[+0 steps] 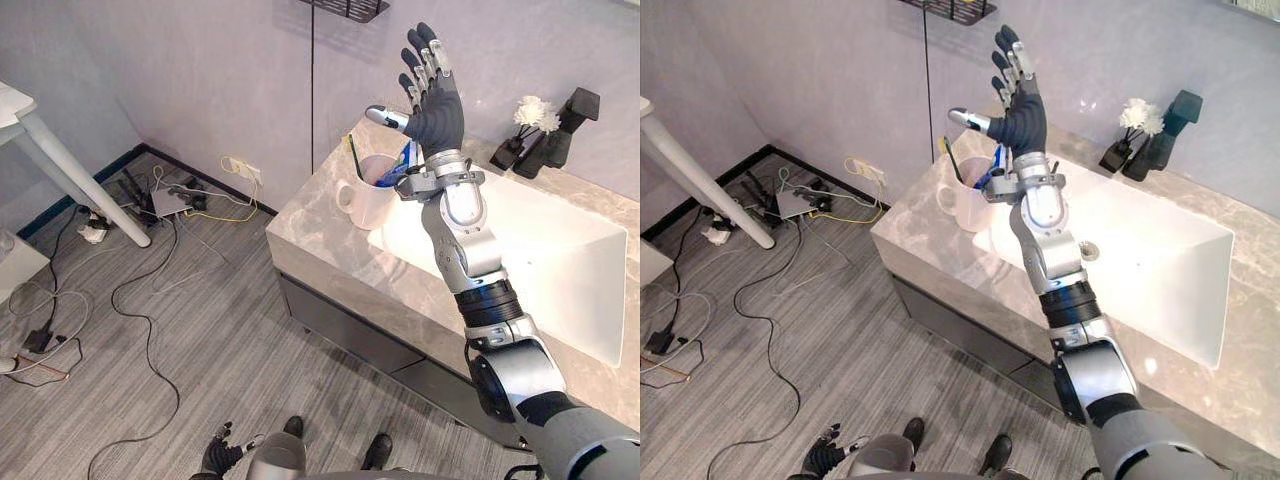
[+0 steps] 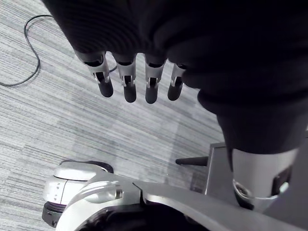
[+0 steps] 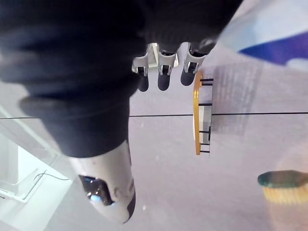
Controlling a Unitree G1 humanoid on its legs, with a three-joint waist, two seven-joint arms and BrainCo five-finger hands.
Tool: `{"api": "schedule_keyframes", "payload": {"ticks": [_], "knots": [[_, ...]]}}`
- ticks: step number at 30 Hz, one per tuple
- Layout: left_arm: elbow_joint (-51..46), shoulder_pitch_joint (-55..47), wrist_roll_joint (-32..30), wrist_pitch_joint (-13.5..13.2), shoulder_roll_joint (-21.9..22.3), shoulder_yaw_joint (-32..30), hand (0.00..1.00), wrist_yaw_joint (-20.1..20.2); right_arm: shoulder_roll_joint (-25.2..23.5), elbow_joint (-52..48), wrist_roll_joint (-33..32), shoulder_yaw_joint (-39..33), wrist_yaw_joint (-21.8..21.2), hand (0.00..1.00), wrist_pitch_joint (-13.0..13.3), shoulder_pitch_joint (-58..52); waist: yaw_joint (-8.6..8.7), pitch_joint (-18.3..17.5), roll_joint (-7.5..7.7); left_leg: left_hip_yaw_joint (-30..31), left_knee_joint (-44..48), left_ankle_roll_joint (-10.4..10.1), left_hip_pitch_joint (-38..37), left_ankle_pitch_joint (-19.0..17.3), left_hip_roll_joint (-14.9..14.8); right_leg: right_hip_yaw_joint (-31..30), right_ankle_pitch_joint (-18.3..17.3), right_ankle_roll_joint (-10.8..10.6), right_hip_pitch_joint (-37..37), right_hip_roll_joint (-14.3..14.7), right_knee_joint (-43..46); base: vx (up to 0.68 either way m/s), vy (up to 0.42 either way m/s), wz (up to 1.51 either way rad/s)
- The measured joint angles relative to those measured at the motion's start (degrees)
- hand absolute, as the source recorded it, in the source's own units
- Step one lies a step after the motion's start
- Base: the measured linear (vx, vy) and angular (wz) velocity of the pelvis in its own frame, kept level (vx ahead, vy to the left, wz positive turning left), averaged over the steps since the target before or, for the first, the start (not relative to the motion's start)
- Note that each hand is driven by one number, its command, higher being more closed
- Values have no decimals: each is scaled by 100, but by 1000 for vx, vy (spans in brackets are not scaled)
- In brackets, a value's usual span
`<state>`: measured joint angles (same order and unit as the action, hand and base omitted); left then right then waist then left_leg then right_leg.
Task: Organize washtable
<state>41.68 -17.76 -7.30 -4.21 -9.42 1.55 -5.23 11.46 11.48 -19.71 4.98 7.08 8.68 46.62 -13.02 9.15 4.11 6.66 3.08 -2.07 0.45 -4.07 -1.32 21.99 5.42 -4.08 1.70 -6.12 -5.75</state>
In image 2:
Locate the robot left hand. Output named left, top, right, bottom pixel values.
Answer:
left=42, top=0, right=308, bottom=210

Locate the black stand foot bar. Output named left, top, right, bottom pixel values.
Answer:
left=175, top=156, right=209, bottom=167

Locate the robot silver leg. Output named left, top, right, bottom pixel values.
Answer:
left=57, top=173, right=308, bottom=231

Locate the black cable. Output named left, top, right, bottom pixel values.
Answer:
left=0, top=14, right=53, bottom=87

